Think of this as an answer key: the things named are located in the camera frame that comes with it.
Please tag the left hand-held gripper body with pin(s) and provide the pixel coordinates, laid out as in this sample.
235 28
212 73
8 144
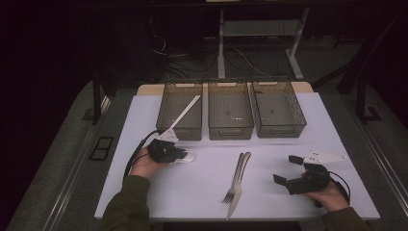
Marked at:
162 150

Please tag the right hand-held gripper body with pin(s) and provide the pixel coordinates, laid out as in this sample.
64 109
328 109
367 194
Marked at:
311 183

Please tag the white chopstick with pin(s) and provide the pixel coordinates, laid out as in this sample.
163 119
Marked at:
189 107
179 118

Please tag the smoky transparent plastic bin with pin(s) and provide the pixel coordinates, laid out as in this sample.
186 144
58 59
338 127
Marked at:
275 109
170 102
231 109

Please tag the steel table knife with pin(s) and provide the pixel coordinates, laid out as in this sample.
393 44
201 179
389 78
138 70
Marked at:
233 205

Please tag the steel fork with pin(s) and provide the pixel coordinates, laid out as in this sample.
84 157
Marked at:
228 196

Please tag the person's left hand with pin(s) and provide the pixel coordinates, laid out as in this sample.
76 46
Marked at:
142 166

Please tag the person's right hand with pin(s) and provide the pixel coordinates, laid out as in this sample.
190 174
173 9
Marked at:
333 199

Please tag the white table cover sheet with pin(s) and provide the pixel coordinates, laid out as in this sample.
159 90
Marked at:
198 186

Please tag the black metal stand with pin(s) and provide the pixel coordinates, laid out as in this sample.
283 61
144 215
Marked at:
361 99
96 102

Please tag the white metal frame stand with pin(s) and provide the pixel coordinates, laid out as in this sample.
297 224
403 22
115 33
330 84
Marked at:
221 48

